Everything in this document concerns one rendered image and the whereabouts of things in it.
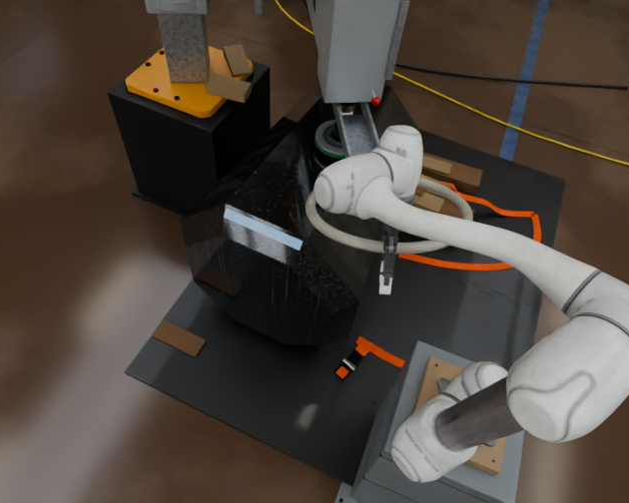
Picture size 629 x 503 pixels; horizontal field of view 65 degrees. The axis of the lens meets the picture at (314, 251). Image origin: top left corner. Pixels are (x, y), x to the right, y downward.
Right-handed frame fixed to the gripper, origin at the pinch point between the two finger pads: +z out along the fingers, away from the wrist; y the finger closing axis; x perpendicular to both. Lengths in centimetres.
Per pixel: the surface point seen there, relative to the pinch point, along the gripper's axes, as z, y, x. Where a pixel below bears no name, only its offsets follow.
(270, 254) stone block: 25, 45, 41
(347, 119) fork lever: -20, 74, 15
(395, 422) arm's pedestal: 49, -7, -8
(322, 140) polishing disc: -6, 89, 26
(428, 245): -10.7, 1.2, -10.0
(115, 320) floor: 91, 72, 129
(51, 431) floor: 111, 19, 137
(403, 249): -10.3, -1.0, -3.6
